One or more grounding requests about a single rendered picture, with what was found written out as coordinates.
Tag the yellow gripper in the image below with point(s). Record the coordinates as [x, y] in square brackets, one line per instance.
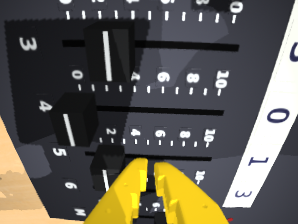
[184, 201]

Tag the black lighting desk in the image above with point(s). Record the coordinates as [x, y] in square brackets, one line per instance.
[208, 86]

